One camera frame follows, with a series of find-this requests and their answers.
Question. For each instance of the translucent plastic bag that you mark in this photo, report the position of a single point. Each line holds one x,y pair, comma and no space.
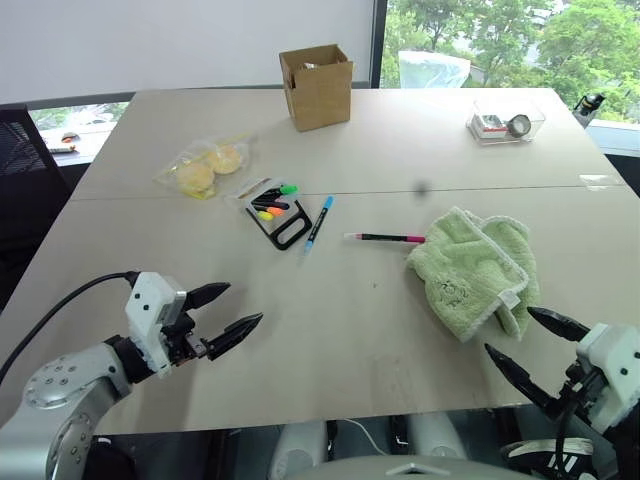
435,70

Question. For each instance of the black marker with orange cap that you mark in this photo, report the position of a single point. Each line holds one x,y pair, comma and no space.
277,211

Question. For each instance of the brown cardboard box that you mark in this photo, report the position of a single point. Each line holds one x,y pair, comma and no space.
320,100

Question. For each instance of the black white shoe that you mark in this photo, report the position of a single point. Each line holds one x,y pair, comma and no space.
540,455

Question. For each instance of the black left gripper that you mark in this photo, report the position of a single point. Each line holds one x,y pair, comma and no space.
180,342

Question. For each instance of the black device on sill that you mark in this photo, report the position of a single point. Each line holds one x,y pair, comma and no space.
590,104

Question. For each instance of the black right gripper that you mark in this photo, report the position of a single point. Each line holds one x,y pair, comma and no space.
582,390

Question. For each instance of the red white small box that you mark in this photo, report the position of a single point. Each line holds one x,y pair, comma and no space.
487,126

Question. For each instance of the black marker with green cap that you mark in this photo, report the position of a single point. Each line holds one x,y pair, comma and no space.
286,190

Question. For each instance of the small items on windowsill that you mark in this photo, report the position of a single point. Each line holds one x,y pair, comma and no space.
65,141

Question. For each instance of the blue pen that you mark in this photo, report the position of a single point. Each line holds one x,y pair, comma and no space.
318,226

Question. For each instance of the clear plastic container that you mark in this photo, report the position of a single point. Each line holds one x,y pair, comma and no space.
532,112

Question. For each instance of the white rounded robot leg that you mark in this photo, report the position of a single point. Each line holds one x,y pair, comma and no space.
435,435
300,450

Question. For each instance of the pink black pen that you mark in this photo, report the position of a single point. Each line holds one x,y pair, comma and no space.
385,237

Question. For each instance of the round yellow bread bun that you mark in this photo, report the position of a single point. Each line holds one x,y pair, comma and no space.
195,177
224,159

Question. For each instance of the light green towel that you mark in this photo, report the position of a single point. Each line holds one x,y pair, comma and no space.
470,265

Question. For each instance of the clear plastic bread bag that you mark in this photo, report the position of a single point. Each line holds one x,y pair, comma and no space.
172,172

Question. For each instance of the dark window frame post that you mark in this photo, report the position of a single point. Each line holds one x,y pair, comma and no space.
378,42

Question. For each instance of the grey robot torso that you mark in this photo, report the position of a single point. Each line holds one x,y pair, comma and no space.
410,470

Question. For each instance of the black mesh chair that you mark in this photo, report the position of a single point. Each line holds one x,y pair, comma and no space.
25,200

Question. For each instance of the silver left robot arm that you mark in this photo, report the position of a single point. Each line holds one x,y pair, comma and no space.
60,400

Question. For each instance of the black highlighter holder set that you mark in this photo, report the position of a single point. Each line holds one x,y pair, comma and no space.
290,227

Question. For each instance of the grey tape roll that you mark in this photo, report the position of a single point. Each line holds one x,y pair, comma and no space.
519,125

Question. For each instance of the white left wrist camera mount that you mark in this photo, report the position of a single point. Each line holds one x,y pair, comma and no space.
147,305

